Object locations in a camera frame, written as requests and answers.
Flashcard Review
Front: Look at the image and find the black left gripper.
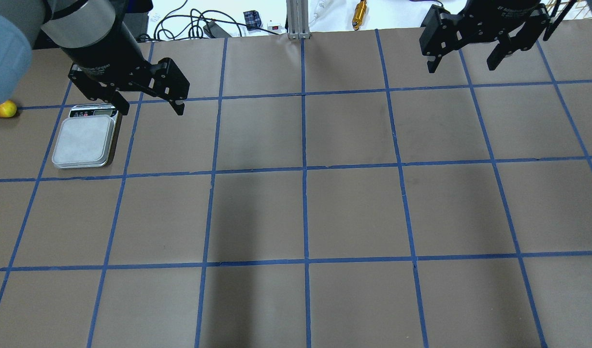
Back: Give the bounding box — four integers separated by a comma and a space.
67, 21, 190, 116

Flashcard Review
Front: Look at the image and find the aluminium frame post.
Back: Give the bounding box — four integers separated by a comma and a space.
285, 0, 311, 40

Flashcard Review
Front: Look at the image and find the black power adapter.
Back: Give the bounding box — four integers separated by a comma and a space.
203, 21, 232, 38

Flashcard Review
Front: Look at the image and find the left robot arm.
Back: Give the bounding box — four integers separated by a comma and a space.
0, 0, 190, 116

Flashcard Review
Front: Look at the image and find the yellow red mango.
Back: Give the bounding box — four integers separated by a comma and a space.
0, 100, 17, 117

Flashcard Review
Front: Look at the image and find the silver digital kitchen scale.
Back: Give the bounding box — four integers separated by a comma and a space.
51, 103, 119, 170

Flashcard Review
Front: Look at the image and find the gold brass cylinder tool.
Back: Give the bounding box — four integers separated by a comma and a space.
351, 0, 367, 31

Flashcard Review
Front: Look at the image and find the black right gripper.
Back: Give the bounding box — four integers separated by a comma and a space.
419, 0, 551, 73

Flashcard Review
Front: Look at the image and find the small blue black box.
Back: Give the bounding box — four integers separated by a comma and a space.
243, 10, 262, 31

